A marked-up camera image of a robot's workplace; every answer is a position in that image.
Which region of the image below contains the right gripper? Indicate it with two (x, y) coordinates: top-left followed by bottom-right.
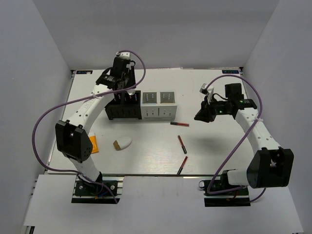
(194, 96), (231, 123)

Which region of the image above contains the red lip gloss black cap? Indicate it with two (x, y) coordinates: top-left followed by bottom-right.
(177, 156), (188, 175)

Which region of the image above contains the small clear bottle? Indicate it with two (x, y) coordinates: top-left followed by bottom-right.
(127, 89), (136, 96)

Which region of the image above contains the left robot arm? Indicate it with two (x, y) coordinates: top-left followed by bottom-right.
(55, 52), (136, 195)

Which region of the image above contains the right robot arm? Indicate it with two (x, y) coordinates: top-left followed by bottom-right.
(194, 83), (294, 195)

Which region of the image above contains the white makeup sponge case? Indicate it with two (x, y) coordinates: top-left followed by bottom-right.
(113, 136), (132, 151)

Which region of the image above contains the red lip gloss tube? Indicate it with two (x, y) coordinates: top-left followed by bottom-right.
(170, 121), (190, 127)

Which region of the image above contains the black organizer box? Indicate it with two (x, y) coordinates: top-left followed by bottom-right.
(105, 90), (142, 120)

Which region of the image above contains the dark red lip gloss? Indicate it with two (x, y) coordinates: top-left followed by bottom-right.
(177, 135), (187, 154)

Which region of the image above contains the blue label sticker left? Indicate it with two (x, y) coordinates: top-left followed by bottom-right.
(76, 70), (93, 75)

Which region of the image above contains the blue label sticker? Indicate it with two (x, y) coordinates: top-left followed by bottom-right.
(222, 70), (239, 74)
(76, 70), (93, 75)

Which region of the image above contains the white organizer box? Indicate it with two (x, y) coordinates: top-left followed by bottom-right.
(140, 92), (177, 119)

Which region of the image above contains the blue label sticker right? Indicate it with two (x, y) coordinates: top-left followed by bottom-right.
(222, 70), (239, 74)

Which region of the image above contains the orange cream tube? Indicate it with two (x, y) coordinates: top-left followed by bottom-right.
(89, 132), (99, 154)

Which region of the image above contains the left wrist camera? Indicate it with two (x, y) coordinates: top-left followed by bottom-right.
(116, 51), (131, 60)

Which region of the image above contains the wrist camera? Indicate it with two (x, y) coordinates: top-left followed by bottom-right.
(116, 51), (131, 60)
(199, 83), (214, 104)

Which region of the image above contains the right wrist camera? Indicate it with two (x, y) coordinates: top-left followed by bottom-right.
(199, 83), (214, 104)

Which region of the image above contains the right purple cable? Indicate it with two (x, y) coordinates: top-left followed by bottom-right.
(206, 74), (267, 203)

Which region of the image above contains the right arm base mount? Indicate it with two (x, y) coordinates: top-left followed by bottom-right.
(198, 180), (251, 207)

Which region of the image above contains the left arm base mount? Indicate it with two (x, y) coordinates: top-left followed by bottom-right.
(71, 176), (124, 204)

